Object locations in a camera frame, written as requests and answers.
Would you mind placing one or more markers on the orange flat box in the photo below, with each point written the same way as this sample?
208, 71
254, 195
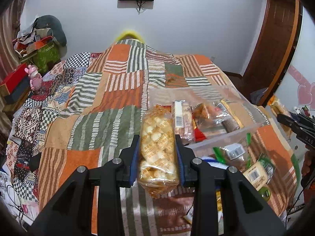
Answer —
38, 44

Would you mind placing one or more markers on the brown wooden door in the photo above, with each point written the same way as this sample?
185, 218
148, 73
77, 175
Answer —
273, 50

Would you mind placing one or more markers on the clear bag of buns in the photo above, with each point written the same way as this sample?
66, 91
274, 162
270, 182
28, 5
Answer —
206, 115

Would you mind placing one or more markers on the pink wrapped sausage snack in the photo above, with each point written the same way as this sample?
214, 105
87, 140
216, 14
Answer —
183, 121

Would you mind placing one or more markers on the green sachet packet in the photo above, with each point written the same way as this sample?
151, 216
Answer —
267, 164

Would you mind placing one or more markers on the clear plastic storage bin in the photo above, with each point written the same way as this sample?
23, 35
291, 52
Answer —
250, 115

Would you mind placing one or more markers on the grey green pillow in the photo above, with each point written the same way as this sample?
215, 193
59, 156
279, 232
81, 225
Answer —
49, 21

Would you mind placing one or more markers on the dark blue box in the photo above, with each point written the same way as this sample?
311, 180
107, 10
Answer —
18, 91

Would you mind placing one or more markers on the small puffed biscuit bag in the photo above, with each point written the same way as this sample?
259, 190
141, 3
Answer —
157, 167

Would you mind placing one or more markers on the striped red gold curtain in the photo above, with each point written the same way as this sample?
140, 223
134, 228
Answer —
10, 25

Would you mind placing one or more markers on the pink plush toy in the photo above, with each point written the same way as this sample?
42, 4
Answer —
35, 77

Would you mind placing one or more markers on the red gift box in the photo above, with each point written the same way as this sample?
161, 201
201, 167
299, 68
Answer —
13, 79

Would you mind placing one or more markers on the patchwork striped bed blanket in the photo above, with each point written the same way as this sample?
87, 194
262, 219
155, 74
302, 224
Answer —
101, 112

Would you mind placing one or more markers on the blue white snack bag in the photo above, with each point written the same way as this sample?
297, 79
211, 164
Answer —
214, 162

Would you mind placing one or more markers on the gold-striped clear biscuit pack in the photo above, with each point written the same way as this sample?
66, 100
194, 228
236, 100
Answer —
230, 121

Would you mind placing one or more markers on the orange bread stick pack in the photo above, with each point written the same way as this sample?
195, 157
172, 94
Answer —
278, 108

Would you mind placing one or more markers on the green-edged clear cookie bag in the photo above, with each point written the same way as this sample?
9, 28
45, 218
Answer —
233, 151

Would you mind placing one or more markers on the checkered patterned quilt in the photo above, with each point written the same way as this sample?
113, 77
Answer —
41, 108

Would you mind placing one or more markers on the red chip bag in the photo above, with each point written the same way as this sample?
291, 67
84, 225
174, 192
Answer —
198, 135

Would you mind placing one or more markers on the beige barcode cracker pack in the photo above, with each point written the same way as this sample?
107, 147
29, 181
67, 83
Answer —
256, 175

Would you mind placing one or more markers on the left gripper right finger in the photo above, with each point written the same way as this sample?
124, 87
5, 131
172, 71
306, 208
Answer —
245, 212

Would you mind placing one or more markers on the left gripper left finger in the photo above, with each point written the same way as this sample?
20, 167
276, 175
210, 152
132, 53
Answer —
69, 211

